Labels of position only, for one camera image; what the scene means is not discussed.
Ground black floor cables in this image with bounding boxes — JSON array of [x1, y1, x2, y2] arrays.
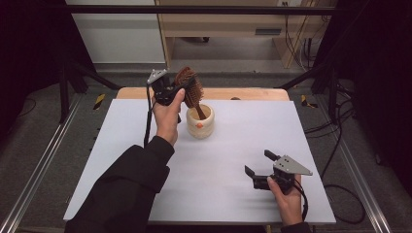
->
[[304, 82, 358, 174]]

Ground light wooden desk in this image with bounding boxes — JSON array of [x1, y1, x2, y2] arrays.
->
[[154, 0, 338, 71]]

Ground wooden table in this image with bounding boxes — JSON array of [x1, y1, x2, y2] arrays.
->
[[116, 86, 291, 101]]

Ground person's right hand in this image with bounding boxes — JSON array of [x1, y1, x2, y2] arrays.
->
[[266, 176, 304, 227]]

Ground yellow black tape strip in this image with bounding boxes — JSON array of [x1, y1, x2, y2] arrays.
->
[[92, 93, 107, 111], [300, 94, 319, 110]]

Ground black curtain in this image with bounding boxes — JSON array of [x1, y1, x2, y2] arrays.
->
[[310, 0, 412, 190], [0, 0, 95, 145]]

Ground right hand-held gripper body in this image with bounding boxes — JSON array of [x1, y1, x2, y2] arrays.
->
[[252, 154, 314, 196]]

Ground cream ceramic cup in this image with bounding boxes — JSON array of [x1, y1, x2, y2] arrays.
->
[[186, 103, 216, 140]]

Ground black metal stand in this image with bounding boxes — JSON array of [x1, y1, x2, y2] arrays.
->
[[57, 57, 121, 124], [275, 61, 341, 124]]

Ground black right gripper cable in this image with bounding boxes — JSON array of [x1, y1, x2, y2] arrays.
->
[[292, 179, 367, 225]]

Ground white table board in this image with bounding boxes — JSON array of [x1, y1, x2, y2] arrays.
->
[[62, 98, 337, 225]]

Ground bundle of hanging cables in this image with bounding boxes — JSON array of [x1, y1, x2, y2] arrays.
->
[[282, 0, 328, 72]]

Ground white cabinet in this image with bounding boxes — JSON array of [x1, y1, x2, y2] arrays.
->
[[64, 0, 166, 64]]

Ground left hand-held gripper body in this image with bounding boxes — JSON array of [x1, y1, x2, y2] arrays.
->
[[147, 68, 178, 106]]

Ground person's left hand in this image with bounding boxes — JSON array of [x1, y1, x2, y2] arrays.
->
[[152, 87, 187, 147]]

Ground brown wooden hairbrush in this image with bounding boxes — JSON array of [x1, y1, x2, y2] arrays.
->
[[174, 66, 208, 120]]

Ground aluminium rail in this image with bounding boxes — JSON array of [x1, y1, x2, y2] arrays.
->
[[0, 95, 83, 233], [315, 96, 394, 233]]

